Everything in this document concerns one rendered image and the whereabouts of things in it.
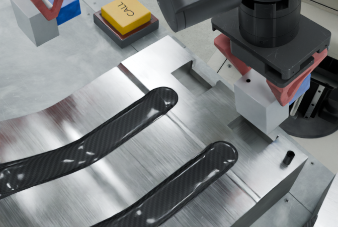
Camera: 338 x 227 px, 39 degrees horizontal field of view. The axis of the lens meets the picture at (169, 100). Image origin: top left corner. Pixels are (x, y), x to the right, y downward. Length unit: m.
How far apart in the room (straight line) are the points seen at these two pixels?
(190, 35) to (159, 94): 1.34
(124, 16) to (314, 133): 0.79
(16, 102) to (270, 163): 0.38
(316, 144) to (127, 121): 0.86
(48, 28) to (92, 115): 0.13
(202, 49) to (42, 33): 1.31
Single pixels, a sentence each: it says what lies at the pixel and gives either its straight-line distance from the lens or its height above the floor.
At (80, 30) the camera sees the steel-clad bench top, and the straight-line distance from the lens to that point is 0.83.
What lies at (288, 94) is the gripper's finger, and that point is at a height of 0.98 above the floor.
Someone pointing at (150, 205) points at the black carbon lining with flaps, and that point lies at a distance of 0.56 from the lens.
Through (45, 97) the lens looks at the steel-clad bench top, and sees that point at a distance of 0.74.
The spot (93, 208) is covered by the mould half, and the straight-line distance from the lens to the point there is 0.54.
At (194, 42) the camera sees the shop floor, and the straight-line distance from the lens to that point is 1.94.
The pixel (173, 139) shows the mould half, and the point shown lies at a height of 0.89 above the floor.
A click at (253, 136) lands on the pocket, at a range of 0.64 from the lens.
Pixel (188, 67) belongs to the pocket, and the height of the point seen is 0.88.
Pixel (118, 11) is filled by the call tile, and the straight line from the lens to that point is 0.81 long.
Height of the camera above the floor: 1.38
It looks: 53 degrees down
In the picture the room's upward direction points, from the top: 6 degrees clockwise
